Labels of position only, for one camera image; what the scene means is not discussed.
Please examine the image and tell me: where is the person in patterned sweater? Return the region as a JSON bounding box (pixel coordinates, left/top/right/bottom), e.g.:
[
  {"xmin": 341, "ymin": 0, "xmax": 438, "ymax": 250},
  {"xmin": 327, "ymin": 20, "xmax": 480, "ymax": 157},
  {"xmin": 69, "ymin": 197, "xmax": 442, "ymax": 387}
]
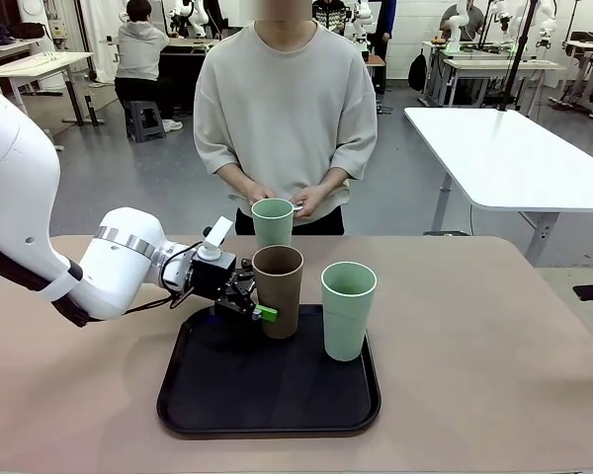
[{"xmin": 311, "ymin": 0, "xmax": 350, "ymax": 36}]

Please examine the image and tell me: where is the person's right forearm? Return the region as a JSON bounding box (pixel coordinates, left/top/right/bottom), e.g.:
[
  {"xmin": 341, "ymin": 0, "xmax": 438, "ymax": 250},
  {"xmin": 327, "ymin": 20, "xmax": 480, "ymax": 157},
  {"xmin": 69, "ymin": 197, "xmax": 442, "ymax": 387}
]
[{"xmin": 215, "ymin": 165, "xmax": 254, "ymax": 195}]

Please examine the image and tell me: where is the thin black cable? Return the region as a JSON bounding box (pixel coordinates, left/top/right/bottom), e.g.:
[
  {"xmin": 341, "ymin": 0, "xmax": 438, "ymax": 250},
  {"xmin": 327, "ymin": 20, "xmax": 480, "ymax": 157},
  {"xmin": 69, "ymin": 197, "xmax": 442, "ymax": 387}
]
[{"xmin": 123, "ymin": 240, "xmax": 207, "ymax": 315}]

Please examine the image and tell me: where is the light green plastic cup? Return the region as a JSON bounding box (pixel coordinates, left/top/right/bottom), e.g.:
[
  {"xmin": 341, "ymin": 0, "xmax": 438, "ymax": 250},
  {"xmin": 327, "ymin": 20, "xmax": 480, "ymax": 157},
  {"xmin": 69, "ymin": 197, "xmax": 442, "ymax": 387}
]
[
  {"xmin": 320, "ymin": 261, "xmax": 379, "ymax": 361},
  {"xmin": 250, "ymin": 197, "xmax": 297, "ymax": 251}
]

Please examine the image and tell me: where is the person's left forearm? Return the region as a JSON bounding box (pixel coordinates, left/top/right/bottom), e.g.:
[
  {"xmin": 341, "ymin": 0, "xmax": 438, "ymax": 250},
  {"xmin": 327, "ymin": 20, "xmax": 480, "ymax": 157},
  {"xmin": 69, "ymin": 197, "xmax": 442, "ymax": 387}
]
[{"xmin": 320, "ymin": 166, "xmax": 351, "ymax": 197}]

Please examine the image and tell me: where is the large white table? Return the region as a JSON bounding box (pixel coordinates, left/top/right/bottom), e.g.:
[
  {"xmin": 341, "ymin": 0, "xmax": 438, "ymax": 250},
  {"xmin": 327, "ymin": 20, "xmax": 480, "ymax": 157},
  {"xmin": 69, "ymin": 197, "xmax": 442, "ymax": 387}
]
[{"xmin": 403, "ymin": 105, "xmax": 593, "ymax": 268}]

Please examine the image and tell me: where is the person in dark top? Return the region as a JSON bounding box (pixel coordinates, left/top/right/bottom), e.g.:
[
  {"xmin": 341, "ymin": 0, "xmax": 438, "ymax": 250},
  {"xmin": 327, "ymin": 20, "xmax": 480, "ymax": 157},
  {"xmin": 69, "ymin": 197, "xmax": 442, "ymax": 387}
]
[{"xmin": 439, "ymin": 2, "xmax": 485, "ymax": 31}]

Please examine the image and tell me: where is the person in grey hoodie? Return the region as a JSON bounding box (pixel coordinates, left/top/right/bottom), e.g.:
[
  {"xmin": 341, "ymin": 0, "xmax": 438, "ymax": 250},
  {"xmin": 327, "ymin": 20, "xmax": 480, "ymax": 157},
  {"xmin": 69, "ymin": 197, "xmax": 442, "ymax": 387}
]
[{"xmin": 114, "ymin": 0, "xmax": 184, "ymax": 133}]

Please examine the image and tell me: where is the brown plastic cup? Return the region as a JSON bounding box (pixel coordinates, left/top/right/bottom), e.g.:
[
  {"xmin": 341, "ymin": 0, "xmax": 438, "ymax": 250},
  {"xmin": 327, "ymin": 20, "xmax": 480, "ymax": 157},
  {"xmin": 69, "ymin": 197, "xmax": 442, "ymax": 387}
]
[{"xmin": 251, "ymin": 245, "xmax": 305, "ymax": 341}]

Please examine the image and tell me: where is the black plastic tray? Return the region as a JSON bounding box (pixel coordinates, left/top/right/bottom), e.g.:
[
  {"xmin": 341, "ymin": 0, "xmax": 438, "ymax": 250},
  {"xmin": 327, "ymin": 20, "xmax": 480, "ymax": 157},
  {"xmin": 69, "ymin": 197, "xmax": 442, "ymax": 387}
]
[{"xmin": 155, "ymin": 303, "xmax": 382, "ymax": 438}]

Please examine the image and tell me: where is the black cable sleeve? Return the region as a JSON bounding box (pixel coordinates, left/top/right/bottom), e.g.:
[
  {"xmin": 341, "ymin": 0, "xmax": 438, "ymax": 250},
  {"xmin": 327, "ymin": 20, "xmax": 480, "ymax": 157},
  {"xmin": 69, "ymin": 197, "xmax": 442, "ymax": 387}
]
[{"xmin": 0, "ymin": 235, "xmax": 103, "ymax": 328}]

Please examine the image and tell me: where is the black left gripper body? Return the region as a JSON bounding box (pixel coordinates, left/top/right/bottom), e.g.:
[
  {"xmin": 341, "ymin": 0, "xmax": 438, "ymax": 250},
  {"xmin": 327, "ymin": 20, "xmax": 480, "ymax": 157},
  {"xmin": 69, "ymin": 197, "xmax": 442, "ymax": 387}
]
[{"xmin": 190, "ymin": 252, "xmax": 239, "ymax": 305}]

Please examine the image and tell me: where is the black desk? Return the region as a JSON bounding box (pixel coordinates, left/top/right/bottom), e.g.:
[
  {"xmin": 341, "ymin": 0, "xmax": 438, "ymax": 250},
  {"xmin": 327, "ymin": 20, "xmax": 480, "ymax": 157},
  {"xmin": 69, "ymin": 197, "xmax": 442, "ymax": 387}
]
[{"xmin": 157, "ymin": 37, "xmax": 217, "ymax": 113}]

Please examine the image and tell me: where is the brown wooden desk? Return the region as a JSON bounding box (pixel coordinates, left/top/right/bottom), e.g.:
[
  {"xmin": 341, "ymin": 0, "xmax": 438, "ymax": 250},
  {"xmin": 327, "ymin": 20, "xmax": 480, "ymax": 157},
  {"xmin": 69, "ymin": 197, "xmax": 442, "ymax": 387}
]
[{"xmin": 365, "ymin": 53, "xmax": 388, "ymax": 93}]

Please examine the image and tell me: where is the grey plastic stool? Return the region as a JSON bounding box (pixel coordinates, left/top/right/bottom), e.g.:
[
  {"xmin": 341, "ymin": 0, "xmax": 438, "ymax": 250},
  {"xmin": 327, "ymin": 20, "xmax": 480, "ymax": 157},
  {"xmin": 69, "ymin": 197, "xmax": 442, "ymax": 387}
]
[{"xmin": 125, "ymin": 100, "xmax": 168, "ymax": 144}]

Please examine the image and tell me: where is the black backpack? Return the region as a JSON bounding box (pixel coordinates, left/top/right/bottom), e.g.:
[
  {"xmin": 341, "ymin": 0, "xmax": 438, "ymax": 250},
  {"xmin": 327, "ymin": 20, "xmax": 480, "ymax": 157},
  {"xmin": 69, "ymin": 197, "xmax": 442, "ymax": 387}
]
[{"xmin": 407, "ymin": 47, "xmax": 429, "ymax": 92}]

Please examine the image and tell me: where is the white desk with white legs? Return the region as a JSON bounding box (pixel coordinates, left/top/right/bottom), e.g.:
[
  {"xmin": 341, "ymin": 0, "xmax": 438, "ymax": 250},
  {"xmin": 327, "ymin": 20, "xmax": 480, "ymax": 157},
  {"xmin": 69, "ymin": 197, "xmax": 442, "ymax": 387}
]
[
  {"xmin": 0, "ymin": 37, "xmax": 48, "ymax": 68},
  {"xmin": 0, "ymin": 50, "xmax": 96, "ymax": 124}
]

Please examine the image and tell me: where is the person in blue top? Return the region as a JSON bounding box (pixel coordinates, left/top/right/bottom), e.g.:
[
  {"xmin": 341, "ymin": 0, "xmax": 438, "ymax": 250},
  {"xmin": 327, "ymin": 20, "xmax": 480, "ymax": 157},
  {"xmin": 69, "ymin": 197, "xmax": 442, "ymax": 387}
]
[{"xmin": 373, "ymin": 0, "xmax": 398, "ymax": 95}]

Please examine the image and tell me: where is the white workbench table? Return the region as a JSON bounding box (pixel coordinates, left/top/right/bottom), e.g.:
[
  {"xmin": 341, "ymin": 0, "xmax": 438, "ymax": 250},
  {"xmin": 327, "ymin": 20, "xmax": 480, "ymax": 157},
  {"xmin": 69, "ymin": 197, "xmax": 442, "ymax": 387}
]
[
  {"xmin": 439, "ymin": 56, "xmax": 567, "ymax": 108},
  {"xmin": 565, "ymin": 39, "xmax": 593, "ymax": 119}
]

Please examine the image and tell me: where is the person's right hand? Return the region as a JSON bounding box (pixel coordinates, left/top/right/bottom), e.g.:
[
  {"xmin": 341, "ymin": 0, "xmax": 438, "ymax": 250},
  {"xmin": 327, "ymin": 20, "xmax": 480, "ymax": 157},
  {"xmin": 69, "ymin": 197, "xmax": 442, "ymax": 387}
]
[{"xmin": 246, "ymin": 183, "xmax": 276, "ymax": 206}]

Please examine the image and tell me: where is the black tripod pole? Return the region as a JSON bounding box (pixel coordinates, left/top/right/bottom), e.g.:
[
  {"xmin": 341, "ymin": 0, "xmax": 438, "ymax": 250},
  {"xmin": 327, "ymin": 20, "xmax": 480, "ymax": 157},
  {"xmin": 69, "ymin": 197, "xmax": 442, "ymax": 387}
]
[{"xmin": 496, "ymin": 0, "xmax": 543, "ymax": 113}]

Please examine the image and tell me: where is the person's left hand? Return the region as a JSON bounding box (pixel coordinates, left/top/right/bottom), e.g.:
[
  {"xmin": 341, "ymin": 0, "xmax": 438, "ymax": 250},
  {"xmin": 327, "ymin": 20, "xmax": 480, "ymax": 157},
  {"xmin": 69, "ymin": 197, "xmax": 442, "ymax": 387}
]
[{"xmin": 294, "ymin": 186, "xmax": 327, "ymax": 217}]

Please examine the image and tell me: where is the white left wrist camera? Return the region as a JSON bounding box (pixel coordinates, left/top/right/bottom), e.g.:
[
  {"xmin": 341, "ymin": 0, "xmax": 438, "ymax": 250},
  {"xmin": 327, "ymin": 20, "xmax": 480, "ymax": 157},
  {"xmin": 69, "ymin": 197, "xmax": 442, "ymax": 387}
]
[{"xmin": 201, "ymin": 215, "xmax": 234, "ymax": 262}]

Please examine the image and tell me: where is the black bag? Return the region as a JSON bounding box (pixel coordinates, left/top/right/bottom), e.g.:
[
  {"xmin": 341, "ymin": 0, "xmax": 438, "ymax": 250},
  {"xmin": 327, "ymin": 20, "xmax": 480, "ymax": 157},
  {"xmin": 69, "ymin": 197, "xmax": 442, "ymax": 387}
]
[{"xmin": 9, "ymin": 22, "xmax": 46, "ymax": 40}]

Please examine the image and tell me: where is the person in beige shirt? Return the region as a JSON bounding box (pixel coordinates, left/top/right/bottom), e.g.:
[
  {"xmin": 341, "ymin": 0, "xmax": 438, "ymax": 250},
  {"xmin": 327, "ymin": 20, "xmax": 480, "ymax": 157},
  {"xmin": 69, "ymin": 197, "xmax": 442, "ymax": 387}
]
[{"xmin": 192, "ymin": 0, "xmax": 379, "ymax": 237}]

